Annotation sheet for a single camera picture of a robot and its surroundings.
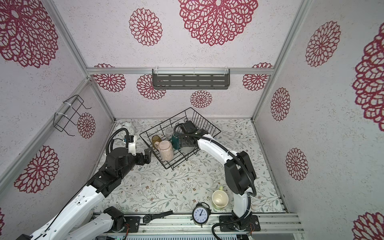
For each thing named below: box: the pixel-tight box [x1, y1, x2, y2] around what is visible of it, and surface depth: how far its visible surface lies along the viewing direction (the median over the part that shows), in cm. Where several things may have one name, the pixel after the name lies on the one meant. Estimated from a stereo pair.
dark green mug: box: [171, 132, 181, 150], surface depth 95 cm
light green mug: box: [211, 185, 229, 210], surface depth 77 cm
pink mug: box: [154, 140, 174, 162], surface depth 91 cm
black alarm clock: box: [190, 202, 212, 228], surface depth 76 cm
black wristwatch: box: [142, 210, 173, 224], surface depth 78 cm
